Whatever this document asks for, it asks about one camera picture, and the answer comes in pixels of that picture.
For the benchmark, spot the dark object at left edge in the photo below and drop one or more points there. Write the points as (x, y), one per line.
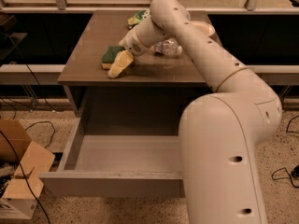
(9, 38)

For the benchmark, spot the white low bench rail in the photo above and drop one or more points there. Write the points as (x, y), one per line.
(45, 74)

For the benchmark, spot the clear plastic water bottle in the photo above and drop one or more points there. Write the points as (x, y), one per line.
(169, 47)

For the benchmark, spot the grey cabinet with top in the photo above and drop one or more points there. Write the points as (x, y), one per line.
(119, 85)

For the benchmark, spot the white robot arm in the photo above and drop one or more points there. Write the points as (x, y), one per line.
(219, 131)

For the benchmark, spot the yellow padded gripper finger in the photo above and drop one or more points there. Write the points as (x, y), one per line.
(122, 61)

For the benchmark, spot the cardboard box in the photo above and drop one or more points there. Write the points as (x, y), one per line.
(22, 162)

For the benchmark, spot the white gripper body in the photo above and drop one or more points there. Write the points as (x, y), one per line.
(131, 43)

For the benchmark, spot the white bowl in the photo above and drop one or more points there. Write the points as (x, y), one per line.
(204, 27)

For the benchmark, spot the green chip bag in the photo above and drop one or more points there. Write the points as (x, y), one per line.
(137, 18)

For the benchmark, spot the open grey top drawer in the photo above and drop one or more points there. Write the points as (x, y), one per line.
(124, 144)

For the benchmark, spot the green and yellow sponge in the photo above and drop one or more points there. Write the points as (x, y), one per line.
(109, 56)

